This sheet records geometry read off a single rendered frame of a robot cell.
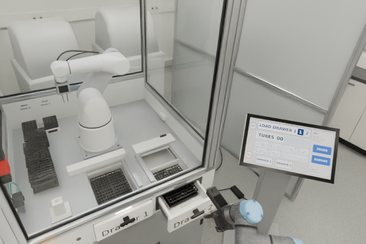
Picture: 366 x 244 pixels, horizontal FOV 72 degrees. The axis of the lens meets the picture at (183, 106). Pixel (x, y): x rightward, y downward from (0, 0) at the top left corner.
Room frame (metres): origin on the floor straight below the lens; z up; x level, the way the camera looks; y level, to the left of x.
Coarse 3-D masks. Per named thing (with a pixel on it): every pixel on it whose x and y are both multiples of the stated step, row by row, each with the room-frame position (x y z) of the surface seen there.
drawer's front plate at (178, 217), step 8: (200, 200) 0.83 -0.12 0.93; (208, 200) 0.84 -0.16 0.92; (192, 208) 0.79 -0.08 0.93; (200, 208) 0.82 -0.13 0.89; (208, 208) 0.84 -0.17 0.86; (176, 216) 0.74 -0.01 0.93; (184, 216) 0.76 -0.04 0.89; (168, 224) 0.72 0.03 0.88; (176, 224) 0.74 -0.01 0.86; (184, 224) 0.76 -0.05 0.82
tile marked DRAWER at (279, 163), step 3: (276, 159) 1.08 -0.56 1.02; (279, 159) 1.08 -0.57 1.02; (276, 162) 1.07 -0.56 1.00; (279, 162) 1.07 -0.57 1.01; (282, 162) 1.07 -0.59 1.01; (285, 162) 1.07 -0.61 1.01; (288, 162) 1.06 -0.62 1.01; (291, 162) 1.06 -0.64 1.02; (276, 165) 1.06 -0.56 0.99; (279, 165) 1.06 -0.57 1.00; (282, 165) 1.06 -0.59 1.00; (285, 165) 1.06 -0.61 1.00; (288, 165) 1.05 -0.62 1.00; (291, 165) 1.05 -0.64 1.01; (285, 168) 1.04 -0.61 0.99; (288, 168) 1.04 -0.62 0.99; (291, 168) 1.04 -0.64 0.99
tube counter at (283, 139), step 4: (280, 136) 1.16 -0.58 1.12; (284, 136) 1.16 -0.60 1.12; (288, 136) 1.16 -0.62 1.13; (276, 140) 1.15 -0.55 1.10; (280, 140) 1.15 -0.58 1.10; (284, 140) 1.15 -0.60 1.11; (288, 140) 1.15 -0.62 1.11; (292, 140) 1.15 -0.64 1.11; (296, 140) 1.14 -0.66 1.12; (300, 140) 1.14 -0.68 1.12; (304, 140) 1.14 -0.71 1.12; (308, 140) 1.14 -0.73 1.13; (292, 144) 1.13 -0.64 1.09; (296, 144) 1.13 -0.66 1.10; (300, 144) 1.13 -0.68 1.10; (304, 144) 1.12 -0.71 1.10; (308, 144) 1.12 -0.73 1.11
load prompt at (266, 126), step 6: (258, 120) 1.23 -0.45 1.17; (258, 126) 1.21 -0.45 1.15; (264, 126) 1.21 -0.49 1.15; (270, 126) 1.21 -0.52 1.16; (276, 126) 1.20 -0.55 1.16; (282, 126) 1.20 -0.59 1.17; (288, 126) 1.20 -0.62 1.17; (294, 126) 1.20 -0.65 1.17; (282, 132) 1.18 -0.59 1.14; (288, 132) 1.18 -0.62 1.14; (294, 132) 1.17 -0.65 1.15; (300, 132) 1.17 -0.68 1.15; (306, 132) 1.17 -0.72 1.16
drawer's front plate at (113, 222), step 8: (136, 208) 0.76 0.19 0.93; (144, 208) 0.78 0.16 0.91; (152, 208) 0.81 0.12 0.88; (120, 216) 0.72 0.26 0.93; (136, 216) 0.76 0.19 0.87; (96, 224) 0.67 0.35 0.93; (104, 224) 0.67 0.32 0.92; (112, 224) 0.69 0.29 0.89; (128, 224) 0.73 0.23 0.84; (96, 232) 0.65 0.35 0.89; (104, 232) 0.67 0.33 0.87; (112, 232) 0.69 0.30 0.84
